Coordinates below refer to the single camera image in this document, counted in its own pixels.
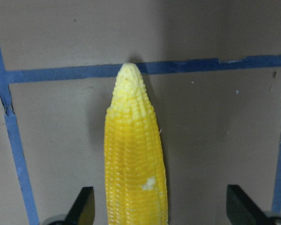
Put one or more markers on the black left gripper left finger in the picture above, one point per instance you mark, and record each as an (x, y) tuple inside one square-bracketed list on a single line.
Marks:
[(82, 211)]

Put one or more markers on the yellow corn cob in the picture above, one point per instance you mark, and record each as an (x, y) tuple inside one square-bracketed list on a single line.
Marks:
[(135, 177)]

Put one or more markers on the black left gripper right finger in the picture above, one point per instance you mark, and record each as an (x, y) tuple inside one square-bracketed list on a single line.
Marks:
[(241, 209)]

